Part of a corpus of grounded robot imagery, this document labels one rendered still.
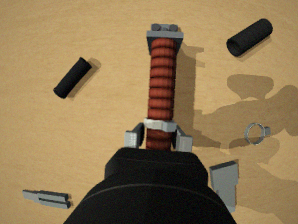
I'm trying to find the grey metal clamp band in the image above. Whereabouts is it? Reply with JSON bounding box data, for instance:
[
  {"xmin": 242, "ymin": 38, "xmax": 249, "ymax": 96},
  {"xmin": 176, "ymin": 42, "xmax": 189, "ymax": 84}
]
[
  {"xmin": 244, "ymin": 123, "xmax": 271, "ymax": 145},
  {"xmin": 144, "ymin": 117, "xmax": 177, "ymax": 132}
]

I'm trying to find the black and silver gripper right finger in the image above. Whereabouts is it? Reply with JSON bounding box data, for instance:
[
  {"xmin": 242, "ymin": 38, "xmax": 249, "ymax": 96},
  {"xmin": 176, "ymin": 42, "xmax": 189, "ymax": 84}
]
[{"xmin": 171, "ymin": 125, "xmax": 193, "ymax": 153}]

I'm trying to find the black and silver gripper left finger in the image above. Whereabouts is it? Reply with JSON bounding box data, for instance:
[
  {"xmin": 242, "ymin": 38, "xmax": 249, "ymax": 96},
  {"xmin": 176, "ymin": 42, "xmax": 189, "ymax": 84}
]
[{"xmin": 124, "ymin": 122, "xmax": 145, "ymax": 148}]

